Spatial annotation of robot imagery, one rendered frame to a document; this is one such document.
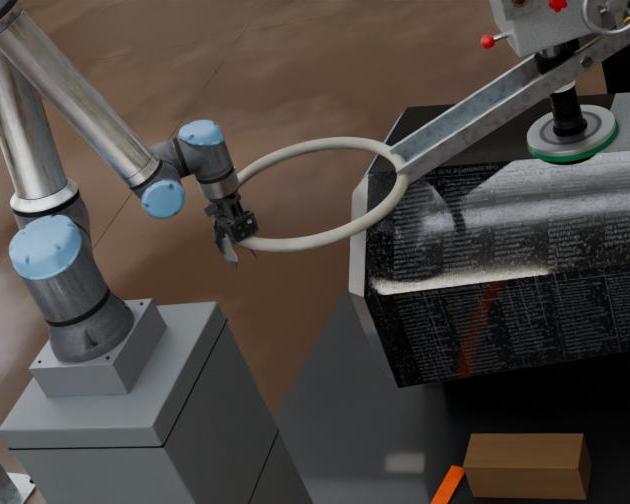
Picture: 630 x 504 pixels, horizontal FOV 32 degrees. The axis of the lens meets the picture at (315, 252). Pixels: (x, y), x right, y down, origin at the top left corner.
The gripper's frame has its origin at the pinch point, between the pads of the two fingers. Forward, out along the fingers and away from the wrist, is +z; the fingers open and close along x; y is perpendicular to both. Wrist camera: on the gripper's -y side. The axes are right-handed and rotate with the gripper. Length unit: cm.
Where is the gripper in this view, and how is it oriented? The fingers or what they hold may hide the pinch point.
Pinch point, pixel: (242, 256)
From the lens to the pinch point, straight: 264.2
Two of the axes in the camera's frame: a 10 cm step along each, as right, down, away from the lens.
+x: 7.8, -5.0, 3.7
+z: 2.6, 8.0, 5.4
